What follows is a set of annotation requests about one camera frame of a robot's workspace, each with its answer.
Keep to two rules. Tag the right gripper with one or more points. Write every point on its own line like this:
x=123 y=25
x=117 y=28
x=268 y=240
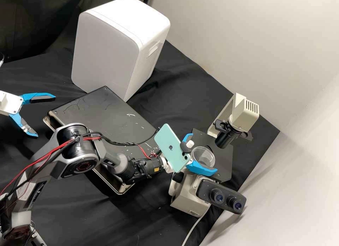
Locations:
x=166 y=165

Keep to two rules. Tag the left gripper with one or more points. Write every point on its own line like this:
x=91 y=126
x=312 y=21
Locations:
x=9 y=103

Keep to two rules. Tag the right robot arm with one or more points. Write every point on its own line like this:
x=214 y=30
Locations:
x=76 y=150

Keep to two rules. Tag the petri dish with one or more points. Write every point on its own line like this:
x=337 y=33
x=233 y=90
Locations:
x=202 y=157

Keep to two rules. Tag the cream microscope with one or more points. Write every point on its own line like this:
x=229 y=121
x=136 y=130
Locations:
x=185 y=194

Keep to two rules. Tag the black tray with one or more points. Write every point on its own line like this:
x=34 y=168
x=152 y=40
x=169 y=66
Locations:
x=106 y=113

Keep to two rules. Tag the white box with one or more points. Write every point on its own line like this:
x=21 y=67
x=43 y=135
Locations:
x=111 y=47

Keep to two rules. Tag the right wrist camera phone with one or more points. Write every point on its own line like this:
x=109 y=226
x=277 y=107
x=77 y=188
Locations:
x=169 y=146

